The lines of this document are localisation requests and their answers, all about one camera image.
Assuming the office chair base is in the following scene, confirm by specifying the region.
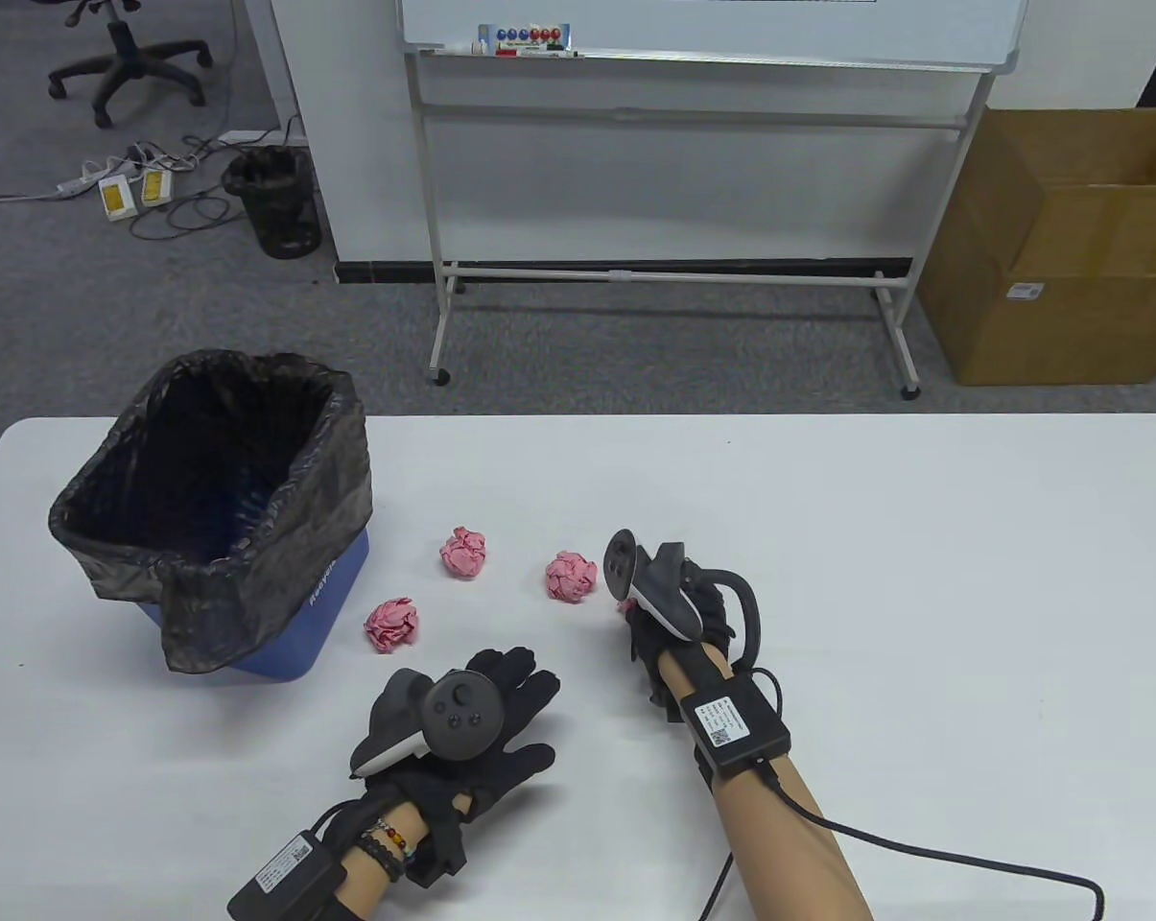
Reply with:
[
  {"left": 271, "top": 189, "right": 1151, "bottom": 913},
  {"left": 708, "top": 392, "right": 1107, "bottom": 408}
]
[{"left": 48, "top": 0, "right": 214, "bottom": 129}]

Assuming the black labelled sensor box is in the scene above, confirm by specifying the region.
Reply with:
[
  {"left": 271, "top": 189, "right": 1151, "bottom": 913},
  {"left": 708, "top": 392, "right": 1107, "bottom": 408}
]
[
  {"left": 227, "top": 833, "right": 348, "bottom": 921},
  {"left": 693, "top": 676, "right": 791, "bottom": 776}
]

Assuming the thin black sensor cable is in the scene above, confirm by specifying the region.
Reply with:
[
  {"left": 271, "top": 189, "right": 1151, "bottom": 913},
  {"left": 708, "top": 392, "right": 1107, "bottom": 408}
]
[
  {"left": 702, "top": 667, "right": 1106, "bottom": 921},
  {"left": 309, "top": 801, "right": 387, "bottom": 845}
]

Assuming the blue recycling bin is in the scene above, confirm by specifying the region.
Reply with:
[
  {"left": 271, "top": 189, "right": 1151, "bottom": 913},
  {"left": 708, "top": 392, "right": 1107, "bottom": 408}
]
[{"left": 48, "top": 348, "right": 374, "bottom": 683}]

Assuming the box of coloured magnets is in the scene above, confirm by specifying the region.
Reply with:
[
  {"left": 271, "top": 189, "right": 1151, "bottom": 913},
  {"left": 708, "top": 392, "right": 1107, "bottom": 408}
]
[{"left": 478, "top": 24, "right": 573, "bottom": 49}]

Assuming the person's right hand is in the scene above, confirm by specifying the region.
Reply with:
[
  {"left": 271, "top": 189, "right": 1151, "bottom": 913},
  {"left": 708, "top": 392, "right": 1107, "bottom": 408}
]
[{"left": 621, "top": 576, "right": 737, "bottom": 725}]

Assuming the white rolling whiteboard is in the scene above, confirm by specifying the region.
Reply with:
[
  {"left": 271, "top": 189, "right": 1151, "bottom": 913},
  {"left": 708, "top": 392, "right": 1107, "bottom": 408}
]
[{"left": 397, "top": 0, "right": 1029, "bottom": 399}]

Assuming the person's right forearm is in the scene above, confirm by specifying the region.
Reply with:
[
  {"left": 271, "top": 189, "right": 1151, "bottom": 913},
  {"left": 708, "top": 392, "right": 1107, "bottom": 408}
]
[{"left": 659, "top": 643, "right": 876, "bottom": 921}]

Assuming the black braided bracelet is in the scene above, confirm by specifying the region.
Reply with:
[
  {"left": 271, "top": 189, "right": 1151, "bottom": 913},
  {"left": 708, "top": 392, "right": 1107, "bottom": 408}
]
[{"left": 362, "top": 830, "right": 408, "bottom": 884}]

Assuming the person's left hand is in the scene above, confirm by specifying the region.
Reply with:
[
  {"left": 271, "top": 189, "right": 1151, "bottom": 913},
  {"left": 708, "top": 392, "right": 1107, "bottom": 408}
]
[{"left": 352, "top": 648, "right": 561, "bottom": 818}]

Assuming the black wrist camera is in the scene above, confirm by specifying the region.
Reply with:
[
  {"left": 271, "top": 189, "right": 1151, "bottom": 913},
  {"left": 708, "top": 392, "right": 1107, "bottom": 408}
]
[{"left": 410, "top": 815, "right": 468, "bottom": 884}]

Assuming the tangle of black floor cables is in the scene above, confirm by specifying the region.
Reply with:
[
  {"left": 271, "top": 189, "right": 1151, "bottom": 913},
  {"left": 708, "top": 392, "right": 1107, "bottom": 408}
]
[{"left": 131, "top": 115, "right": 305, "bottom": 241}]

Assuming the large brown cardboard box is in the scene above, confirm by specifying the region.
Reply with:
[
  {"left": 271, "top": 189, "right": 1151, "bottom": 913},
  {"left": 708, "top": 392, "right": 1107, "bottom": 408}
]
[{"left": 918, "top": 106, "right": 1156, "bottom": 387}]

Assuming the black mesh wastebasket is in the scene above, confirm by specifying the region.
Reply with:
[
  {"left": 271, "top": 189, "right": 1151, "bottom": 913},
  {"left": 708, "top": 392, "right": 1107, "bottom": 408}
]
[{"left": 223, "top": 146, "right": 323, "bottom": 258}]

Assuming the black white motion controller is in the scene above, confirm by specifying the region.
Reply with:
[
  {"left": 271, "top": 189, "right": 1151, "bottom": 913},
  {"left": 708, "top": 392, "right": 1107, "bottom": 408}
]
[
  {"left": 349, "top": 668, "right": 502, "bottom": 780},
  {"left": 603, "top": 528, "right": 763, "bottom": 673}
]

